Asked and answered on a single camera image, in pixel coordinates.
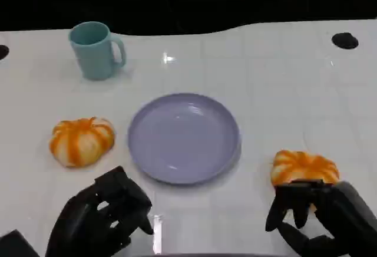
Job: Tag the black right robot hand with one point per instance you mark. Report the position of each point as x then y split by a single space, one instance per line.
344 218

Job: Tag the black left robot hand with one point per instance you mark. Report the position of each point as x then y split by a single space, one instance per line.
97 218

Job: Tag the orange white toy bread roll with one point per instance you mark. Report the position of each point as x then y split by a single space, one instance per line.
303 165
81 143

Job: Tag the lilac plate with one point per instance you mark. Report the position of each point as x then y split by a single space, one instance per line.
182 139

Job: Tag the pale green mug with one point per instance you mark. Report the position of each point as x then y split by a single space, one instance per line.
91 56

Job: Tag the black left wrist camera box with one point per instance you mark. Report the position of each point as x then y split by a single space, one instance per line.
16 245

